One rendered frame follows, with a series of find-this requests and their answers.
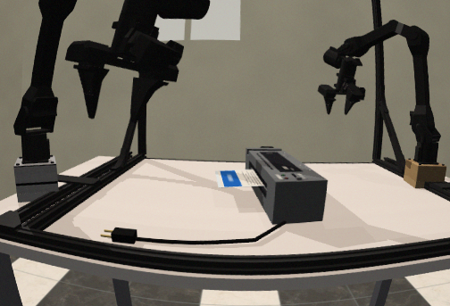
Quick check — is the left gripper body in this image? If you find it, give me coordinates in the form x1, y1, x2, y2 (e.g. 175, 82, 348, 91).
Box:
318, 72, 356, 98

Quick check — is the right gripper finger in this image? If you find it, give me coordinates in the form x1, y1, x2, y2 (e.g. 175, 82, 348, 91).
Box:
73, 64, 109, 119
130, 78, 169, 123

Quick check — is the white laminated sheet with blue panel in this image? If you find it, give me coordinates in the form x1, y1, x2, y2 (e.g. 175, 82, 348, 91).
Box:
215, 170, 264, 188

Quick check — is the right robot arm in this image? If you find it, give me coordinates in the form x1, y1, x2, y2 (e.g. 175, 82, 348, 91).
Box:
13, 0, 210, 164

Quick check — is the dark grey laminator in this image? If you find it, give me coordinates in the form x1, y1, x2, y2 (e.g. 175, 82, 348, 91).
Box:
104, 147, 328, 244

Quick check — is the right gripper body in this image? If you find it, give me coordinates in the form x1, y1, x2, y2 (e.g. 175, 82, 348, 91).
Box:
65, 13, 179, 82

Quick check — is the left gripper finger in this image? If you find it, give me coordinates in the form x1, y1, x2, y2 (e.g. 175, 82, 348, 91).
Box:
345, 97, 357, 115
323, 96, 336, 115

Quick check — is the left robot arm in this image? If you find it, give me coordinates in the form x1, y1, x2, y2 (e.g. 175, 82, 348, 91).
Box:
323, 20, 441, 165

